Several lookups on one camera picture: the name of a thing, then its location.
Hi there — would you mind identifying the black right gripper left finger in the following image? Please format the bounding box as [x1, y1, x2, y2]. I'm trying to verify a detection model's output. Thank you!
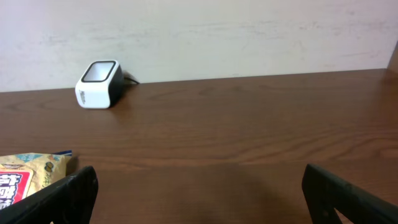
[1, 166, 98, 224]

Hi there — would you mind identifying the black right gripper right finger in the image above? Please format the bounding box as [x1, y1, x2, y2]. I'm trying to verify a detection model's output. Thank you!
[302, 164, 397, 224]

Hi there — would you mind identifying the yellow wet wipes pack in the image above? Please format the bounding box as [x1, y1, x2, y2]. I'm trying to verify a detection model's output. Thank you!
[1, 151, 72, 209]

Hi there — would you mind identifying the white barcode scanner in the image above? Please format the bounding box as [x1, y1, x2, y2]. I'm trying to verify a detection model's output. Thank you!
[75, 60, 124, 109]

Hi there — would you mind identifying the black scanner cable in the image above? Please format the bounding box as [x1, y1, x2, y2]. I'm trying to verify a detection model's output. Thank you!
[123, 72, 140, 85]

